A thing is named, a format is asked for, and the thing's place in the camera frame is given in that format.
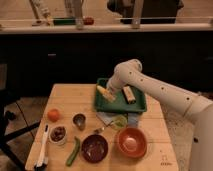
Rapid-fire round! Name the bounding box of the black office chair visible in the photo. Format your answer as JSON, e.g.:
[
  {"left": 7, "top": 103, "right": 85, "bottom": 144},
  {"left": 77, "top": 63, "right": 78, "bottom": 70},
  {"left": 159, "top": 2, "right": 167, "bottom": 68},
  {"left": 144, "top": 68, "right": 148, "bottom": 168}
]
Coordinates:
[{"left": 0, "top": 63, "right": 41, "bottom": 171}]

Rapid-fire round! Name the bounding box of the orange fruit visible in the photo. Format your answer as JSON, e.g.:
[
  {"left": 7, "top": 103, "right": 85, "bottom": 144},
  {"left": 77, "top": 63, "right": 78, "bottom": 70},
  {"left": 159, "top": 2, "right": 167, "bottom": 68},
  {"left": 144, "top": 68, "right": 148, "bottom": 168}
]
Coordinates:
[{"left": 47, "top": 109, "right": 60, "bottom": 122}]

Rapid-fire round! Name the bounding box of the blue grey cloth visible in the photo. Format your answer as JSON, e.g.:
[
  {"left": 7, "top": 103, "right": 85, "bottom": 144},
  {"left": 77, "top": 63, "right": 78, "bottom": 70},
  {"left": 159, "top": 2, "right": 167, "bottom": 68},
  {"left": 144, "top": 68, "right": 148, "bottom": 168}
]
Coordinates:
[{"left": 96, "top": 112, "right": 139, "bottom": 127}]

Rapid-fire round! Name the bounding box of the dark brown bowl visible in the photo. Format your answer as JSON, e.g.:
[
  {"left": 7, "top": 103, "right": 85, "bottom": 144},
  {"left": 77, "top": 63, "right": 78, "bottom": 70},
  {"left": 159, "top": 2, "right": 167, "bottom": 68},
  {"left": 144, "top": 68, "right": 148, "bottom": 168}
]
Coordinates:
[{"left": 81, "top": 134, "right": 108, "bottom": 163}]

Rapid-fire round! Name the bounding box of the red object on shelf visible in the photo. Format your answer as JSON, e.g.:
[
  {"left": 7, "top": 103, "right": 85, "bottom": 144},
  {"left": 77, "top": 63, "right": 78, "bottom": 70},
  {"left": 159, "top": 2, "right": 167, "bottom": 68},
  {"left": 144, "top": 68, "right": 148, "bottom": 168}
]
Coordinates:
[{"left": 83, "top": 17, "right": 94, "bottom": 25}]

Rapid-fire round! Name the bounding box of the orange bowl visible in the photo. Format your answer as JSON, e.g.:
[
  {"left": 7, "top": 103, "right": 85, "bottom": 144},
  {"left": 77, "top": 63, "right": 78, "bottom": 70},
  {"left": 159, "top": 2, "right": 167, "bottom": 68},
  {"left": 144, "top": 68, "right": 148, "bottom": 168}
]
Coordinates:
[{"left": 115, "top": 127, "right": 147, "bottom": 158}]

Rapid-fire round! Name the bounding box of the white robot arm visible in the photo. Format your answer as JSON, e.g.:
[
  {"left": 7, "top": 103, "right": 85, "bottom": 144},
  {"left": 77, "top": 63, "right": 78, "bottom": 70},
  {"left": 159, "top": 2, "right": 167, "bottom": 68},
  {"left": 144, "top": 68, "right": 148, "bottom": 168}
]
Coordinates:
[{"left": 107, "top": 59, "right": 213, "bottom": 171}]

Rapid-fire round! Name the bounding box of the metal spoon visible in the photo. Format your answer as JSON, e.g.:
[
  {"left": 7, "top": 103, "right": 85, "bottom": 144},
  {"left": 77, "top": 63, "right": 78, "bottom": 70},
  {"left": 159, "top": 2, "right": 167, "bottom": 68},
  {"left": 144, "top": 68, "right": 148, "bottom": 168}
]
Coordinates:
[{"left": 93, "top": 125, "right": 112, "bottom": 134}]

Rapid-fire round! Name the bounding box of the green cucumber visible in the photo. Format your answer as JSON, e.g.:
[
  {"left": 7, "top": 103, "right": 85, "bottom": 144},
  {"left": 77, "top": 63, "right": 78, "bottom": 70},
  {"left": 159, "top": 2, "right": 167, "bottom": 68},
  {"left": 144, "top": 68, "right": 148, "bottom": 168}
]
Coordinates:
[{"left": 65, "top": 136, "right": 80, "bottom": 167}]

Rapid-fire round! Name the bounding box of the green plastic tray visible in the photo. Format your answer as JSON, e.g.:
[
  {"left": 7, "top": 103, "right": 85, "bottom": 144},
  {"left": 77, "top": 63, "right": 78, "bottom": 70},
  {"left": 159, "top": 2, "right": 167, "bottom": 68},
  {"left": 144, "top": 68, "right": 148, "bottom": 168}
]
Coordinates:
[{"left": 94, "top": 87, "right": 147, "bottom": 114}]

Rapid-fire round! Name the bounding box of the brown bread roll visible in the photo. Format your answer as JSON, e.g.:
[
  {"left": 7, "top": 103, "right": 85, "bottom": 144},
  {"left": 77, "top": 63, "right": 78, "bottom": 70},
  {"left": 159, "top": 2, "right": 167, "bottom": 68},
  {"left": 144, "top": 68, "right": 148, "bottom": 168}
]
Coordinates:
[{"left": 123, "top": 86, "right": 136, "bottom": 104}]

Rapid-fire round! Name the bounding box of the small metal cup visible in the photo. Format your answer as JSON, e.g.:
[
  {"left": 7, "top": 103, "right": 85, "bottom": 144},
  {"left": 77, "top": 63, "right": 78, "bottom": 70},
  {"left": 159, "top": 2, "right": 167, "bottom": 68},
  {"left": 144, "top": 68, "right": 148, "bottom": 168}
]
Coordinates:
[{"left": 73, "top": 113, "right": 86, "bottom": 131}]

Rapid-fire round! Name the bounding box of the white handled brush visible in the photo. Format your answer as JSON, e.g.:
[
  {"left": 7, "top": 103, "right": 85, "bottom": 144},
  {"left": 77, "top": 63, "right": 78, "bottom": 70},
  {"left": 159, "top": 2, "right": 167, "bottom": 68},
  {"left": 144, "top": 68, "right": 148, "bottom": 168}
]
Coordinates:
[{"left": 35, "top": 125, "right": 49, "bottom": 169}]

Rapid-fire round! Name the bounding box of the green box on shelf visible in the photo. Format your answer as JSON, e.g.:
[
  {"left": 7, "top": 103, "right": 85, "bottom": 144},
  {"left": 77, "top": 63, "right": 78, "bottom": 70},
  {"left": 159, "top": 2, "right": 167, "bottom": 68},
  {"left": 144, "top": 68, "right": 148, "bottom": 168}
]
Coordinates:
[{"left": 53, "top": 18, "right": 75, "bottom": 26}]

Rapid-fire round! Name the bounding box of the green cup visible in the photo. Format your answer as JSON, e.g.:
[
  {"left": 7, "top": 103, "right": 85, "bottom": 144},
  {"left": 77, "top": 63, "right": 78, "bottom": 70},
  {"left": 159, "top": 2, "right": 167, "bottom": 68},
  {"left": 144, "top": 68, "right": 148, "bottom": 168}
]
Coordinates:
[{"left": 111, "top": 115, "right": 128, "bottom": 130}]

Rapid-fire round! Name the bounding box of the person in dark clothes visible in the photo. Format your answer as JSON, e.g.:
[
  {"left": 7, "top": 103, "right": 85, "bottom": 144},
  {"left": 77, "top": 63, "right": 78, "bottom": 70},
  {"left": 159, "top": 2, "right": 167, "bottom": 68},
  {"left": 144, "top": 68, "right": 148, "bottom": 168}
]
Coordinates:
[{"left": 107, "top": 0, "right": 184, "bottom": 24}]

